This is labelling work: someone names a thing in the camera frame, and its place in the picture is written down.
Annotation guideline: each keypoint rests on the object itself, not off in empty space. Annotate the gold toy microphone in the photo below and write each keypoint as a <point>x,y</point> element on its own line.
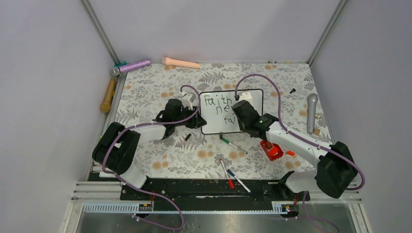
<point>107,100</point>

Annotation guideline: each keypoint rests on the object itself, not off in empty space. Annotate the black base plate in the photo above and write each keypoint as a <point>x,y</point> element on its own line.
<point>210,195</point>

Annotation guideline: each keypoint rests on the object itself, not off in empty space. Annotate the brown cylinder in box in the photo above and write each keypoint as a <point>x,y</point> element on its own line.
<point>268,145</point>

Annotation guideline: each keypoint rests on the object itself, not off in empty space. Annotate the red plastic box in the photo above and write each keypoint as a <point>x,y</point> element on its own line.
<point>274,153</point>

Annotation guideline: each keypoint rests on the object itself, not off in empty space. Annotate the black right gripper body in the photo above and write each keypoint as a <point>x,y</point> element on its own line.
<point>243,127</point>

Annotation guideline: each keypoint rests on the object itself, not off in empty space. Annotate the small black-framed whiteboard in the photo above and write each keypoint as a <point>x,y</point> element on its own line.
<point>217,112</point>

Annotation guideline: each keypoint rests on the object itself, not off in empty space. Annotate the blue capped marker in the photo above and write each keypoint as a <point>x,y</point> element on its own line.
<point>239,181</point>

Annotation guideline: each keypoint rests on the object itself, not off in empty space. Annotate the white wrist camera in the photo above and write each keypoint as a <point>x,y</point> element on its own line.
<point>247,96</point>
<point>187,99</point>

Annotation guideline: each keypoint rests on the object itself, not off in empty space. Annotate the purple glitter microphone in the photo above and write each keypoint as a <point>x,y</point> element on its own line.
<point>126,67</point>

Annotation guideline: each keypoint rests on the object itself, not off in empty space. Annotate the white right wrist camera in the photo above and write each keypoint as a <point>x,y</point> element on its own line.
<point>247,96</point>

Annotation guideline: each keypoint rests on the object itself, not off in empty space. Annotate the red capped marker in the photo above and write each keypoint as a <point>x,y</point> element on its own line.
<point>230,183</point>

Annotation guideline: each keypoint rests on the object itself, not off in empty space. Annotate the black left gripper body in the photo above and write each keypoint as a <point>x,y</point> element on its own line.
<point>192,123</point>

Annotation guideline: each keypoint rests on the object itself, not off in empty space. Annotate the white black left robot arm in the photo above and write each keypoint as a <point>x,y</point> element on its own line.
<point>116,149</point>

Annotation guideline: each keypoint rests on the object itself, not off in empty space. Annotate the red plastic triangle piece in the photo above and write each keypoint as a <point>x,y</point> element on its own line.
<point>290,153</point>

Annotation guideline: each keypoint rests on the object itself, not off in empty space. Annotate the green capped marker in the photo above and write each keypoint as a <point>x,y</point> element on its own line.
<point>234,146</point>

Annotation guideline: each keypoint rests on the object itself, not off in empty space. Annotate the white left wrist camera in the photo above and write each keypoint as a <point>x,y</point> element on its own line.
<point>187,99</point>

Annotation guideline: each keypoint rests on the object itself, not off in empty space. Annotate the small wooden cube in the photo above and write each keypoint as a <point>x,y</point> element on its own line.
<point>317,131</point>

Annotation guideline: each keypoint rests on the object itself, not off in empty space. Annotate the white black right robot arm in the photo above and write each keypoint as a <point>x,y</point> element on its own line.
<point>334,169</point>

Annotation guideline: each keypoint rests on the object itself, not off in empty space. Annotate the silver toy microphone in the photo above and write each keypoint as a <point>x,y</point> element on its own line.
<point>312,100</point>

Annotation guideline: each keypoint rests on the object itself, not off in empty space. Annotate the peach toy microphone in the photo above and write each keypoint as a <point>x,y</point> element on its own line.
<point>179,63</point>

